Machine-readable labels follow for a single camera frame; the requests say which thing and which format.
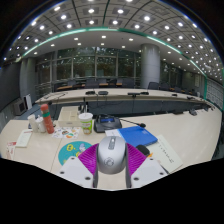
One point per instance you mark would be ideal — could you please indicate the ceiling lights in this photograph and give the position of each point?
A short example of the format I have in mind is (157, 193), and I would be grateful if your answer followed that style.
(115, 22)

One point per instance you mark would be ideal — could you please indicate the grey monitor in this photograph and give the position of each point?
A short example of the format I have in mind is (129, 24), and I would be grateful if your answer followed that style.
(19, 107)

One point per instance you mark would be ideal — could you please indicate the dark office chairs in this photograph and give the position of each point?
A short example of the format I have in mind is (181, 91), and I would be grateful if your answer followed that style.
(128, 82)

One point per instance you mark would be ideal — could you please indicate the blue and white book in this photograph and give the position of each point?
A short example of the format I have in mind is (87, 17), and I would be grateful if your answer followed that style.
(138, 135)

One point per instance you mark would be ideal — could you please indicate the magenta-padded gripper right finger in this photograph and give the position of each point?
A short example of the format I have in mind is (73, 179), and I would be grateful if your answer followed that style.
(136, 159)

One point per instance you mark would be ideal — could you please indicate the small white bottle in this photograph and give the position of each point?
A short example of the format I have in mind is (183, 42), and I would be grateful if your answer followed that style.
(41, 125)

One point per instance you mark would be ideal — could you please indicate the round teal cartoon mouse pad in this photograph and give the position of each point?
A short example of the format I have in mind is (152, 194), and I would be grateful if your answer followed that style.
(70, 151)

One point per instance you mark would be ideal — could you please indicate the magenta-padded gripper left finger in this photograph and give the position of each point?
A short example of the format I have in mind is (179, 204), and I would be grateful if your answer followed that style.
(87, 158)

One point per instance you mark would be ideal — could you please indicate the cream paper document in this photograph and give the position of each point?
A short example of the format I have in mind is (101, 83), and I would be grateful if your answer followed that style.
(168, 151)

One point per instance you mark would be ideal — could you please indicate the white cardboard box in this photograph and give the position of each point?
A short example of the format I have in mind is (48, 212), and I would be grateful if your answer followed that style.
(69, 118)

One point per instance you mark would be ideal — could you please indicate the silver grey computer mouse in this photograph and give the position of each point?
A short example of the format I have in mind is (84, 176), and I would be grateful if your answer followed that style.
(111, 156)

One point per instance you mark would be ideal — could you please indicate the red and white leaflet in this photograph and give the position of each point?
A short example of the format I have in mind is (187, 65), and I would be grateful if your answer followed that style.
(11, 150)

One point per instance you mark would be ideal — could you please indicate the colourful sticker sheet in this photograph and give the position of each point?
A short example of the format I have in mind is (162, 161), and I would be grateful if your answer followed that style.
(66, 133)

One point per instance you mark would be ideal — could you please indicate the red-orange drink bottle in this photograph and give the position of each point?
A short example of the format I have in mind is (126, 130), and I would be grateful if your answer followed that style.
(47, 120)

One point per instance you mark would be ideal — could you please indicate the black conference microphone console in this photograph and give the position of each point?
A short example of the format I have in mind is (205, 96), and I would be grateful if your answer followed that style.
(107, 125)

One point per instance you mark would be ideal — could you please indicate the paper cup with straw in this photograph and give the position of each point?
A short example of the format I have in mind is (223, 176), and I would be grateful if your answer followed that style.
(86, 123)

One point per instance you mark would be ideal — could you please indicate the black gooseneck microphone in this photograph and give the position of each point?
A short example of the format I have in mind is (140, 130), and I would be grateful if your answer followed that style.
(133, 123)

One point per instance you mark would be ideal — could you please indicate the white paper cup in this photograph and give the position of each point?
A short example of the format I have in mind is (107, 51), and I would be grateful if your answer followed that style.
(32, 124)

